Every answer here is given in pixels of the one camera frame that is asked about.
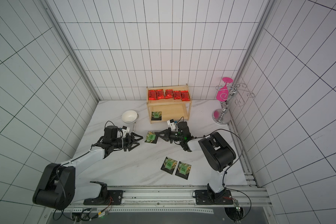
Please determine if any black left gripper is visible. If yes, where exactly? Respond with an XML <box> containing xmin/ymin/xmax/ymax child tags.
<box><xmin>112</xmin><ymin>132</ymin><xmax>144</xmax><ymax>152</ymax></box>

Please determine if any green tea bag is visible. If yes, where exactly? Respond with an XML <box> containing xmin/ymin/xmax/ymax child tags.
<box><xmin>161</xmin><ymin>157</ymin><xmax>178</xmax><ymax>175</ymax></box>
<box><xmin>151</xmin><ymin>111</ymin><xmax>162</xmax><ymax>121</ymax></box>
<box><xmin>175</xmin><ymin>161</ymin><xmax>191</xmax><ymax>180</ymax></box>
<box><xmin>145</xmin><ymin>131</ymin><xmax>159</xmax><ymax>144</ymax></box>

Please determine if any red tea bag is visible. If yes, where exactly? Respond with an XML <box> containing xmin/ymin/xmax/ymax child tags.
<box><xmin>148</xmin><ymin>90</ymin><xmax>158</xmax><ymax>100</ymax></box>
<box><xmin>155</xmin><ymin>89</ymin><xmax>165</xmax><ymax>100</ymax></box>
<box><xmin>180</xmin><ymin>91</ymin><xmax>190</xmax><ymax>101</ymax></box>
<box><xmin>173</xmin><ymin>91</ymin><xmax>182</xmax><ymax>100</ymax></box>
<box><xmin>165</xmin><ymin>89</ymin><xmax>174</xmax><ymax>99</ymax></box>

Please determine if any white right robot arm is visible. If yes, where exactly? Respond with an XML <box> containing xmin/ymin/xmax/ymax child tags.
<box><xmin>155</xmin><ymin>121</ymin><xmax>237</xmax><ymax>200</ymax></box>

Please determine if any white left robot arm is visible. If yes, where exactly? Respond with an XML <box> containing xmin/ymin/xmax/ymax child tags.
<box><xmin>32</xmin><ymin>125</ymin><xmax>143</xmax><ymax>211</ymax></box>

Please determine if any white ceramic bowl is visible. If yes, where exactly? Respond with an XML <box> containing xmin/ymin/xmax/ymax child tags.
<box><xmin>121</xmin><ymin>110</ymin><xmax>139</xmax><ymax>124</ymax></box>

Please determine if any pink spatula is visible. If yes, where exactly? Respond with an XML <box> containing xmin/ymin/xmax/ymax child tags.
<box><xmin>216</xmin><ymin>77</ymin><xmax>233</xmax><ymax>102</ymax></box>

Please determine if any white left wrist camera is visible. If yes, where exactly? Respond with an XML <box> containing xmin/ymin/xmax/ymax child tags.
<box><xmin>121</xmin><ymin>126</ymin><xmax>130</xmax><ymax>137</ymax></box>

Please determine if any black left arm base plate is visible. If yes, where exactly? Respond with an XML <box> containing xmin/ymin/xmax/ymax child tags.
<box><xmin>84</xmin><ymin>190</ymin><xmax>124</xmax><ymax>206</ymax></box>

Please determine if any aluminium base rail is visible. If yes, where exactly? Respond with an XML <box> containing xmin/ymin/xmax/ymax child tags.
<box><xmin>65</xmin><ymin>186</ymin><xmax>272</xmax><ymax>215</ymax></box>

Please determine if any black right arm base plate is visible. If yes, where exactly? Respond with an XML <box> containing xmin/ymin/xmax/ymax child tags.
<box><xmin>192</xmin><ymin>190</ymin><xmax>234</xmax><ymax>205</ymax></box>

